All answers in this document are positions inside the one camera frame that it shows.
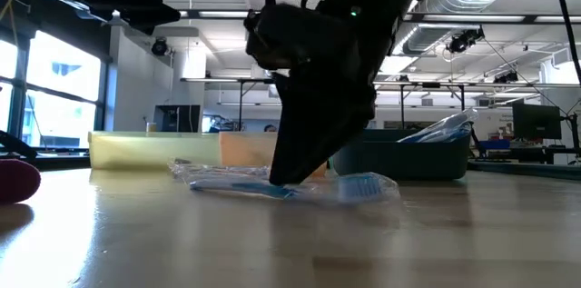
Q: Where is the magenta cloth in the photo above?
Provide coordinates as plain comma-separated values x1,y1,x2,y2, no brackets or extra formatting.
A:
0,158,42,205

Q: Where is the orange plastic bin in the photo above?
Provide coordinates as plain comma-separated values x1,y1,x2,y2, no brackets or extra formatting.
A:
219,131,328,179

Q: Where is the black thin cable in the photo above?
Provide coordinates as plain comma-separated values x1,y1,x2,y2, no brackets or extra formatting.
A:
547,0,581,84

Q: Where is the black ceiling spotlight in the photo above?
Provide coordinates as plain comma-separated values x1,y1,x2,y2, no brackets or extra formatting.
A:
446,27,486,55
493,71,519,84
151,36,170,57

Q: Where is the small dark teal bin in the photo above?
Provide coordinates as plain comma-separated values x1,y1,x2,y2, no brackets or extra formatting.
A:
330,128,471,181

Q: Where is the yellow plastic bin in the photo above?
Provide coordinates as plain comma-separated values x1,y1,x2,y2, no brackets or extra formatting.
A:
88,131,223,171

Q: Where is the black desktop monitor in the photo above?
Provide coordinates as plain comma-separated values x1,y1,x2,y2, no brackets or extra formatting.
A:
511,103,563,142

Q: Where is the large window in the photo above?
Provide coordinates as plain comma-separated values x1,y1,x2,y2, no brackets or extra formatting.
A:
0,28,108,148

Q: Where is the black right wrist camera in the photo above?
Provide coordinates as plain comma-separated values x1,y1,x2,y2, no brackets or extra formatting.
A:
243,4,359,72

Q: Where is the black equipment box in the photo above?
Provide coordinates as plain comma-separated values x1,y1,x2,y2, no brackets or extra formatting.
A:
153,104,202,134

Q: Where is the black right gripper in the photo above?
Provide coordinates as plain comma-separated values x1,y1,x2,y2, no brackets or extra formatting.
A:
268,0,409,187

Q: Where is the wrapped purple toothbrush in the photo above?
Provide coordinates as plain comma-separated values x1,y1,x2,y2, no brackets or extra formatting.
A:
168,158,255,179

